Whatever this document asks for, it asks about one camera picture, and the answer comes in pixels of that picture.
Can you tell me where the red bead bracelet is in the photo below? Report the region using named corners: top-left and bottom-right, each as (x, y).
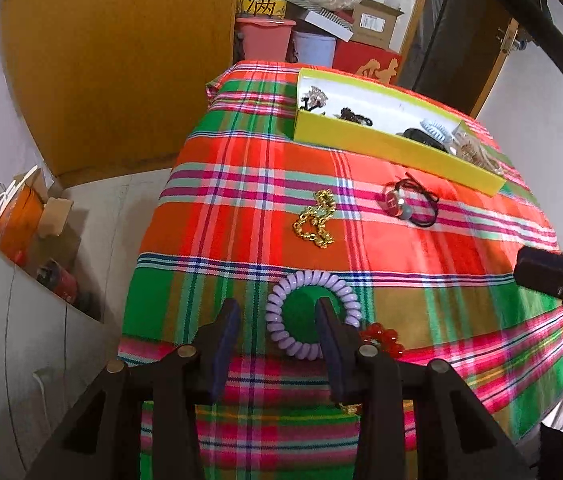
top-left (338, 322), bottom-right (406, 416)

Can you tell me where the purple spiral hair tie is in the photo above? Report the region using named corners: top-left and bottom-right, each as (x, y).
top-left (265, 268), bottom-right (364, 361)

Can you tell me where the gold chain bracelet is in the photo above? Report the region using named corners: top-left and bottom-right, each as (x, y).
top-left (291, 187), bottom-right (338, 250)

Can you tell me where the black hair tie with bead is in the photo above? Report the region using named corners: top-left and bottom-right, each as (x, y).
top-left (382, 171), bottom-right (441, 230)

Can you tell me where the beige claw hair clip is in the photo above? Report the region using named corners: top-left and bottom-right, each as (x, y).
top-left (452, 131), bottom-right (504, 176)

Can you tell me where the light blue spiral hair tie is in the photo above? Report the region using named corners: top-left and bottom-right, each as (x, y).
top-left (419, 117), bottom-right (455, 148)

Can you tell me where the black fitness band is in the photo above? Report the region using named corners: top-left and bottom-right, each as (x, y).
top-left (402, 128), bottom-right (447, 153)

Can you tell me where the dark bead bracelet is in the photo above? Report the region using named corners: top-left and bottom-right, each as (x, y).
top-left (337, 106), bottom-right (375, 128)

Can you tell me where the rhinestone hair clip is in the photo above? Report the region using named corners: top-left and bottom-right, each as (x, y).
top-left (301, 86), bottom-right (328, 108)

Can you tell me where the plaid tablecloth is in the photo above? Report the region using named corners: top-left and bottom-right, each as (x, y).
top-left (119, 62), bottom-right (563, 479)

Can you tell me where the grey drawer cabinet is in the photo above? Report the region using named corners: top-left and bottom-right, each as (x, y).
top-left (0, 253), bottom-right (117, 479)

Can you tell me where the yellow shallow box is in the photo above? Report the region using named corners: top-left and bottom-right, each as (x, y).
top-left (293, 67), bottom-right (505, 196)

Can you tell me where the orange container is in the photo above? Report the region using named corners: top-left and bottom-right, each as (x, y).
top-left (0, 185), bottom-right (44, 264)

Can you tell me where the wooden door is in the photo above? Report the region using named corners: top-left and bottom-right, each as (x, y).
top-left (397, 0), bottom-right (518, 117)

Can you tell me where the red gift box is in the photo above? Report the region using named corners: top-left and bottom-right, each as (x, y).
top-left (332, 40), bottom-right (402, 84)

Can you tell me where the blue plastic bucket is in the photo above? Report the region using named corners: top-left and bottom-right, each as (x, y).
top-left (291, 30), bottom-right (337, 68)

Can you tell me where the wooden wardrobe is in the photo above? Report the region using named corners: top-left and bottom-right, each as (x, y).
top-left (0, 0), bottom-right (236, 186)

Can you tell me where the pink plastic bin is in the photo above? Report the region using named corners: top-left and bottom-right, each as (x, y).
top-left (236, 18), bottom-right (295, 62)

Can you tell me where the brown cardboard box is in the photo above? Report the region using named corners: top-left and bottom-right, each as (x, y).
top-left (351, 0), bottom-right (403, 50)

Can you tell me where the white striped box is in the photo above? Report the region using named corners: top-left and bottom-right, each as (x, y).
top-left (287, 6), bottom-right (353, 42)

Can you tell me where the yellow printed box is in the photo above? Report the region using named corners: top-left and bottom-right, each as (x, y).
top-left (236, 0), bottom-right (287, 20)

